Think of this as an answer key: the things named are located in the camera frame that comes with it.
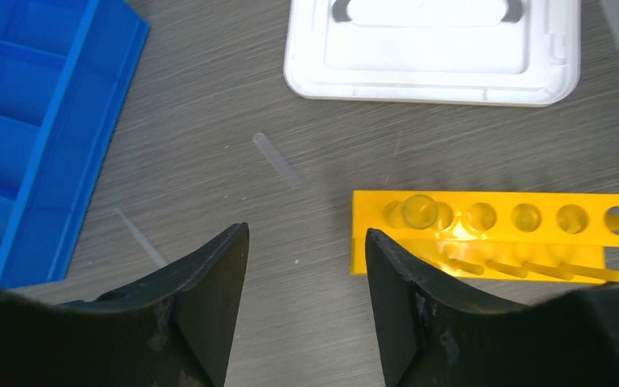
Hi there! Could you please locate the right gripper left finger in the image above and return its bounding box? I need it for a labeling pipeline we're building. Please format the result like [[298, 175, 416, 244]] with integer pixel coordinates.
[[58, 223, 249, 386]]

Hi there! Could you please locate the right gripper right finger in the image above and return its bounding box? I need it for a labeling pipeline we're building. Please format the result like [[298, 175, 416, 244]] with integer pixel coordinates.
[[365, 229, 571, 386]]

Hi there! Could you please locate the glass test tube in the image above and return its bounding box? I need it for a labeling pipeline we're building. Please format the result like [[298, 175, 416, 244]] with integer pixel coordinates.
[[401, 194, 439, 230]]

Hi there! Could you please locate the short clear glass tube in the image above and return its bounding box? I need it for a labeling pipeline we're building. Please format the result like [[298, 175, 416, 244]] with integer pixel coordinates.
[[252, 132, 301, 189]]

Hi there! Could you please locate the yellow test tube rack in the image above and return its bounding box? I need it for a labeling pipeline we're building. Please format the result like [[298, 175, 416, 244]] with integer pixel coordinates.
[[350, 190, 619, 284]]

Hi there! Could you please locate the blue divided plastic bin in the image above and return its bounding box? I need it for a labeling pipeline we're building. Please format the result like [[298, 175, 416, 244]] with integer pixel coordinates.
[[0, 1, 149, 288]]

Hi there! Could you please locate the white plastic tray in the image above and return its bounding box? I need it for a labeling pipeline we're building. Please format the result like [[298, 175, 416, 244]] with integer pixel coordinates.
[[284, 0, 581, 107]]

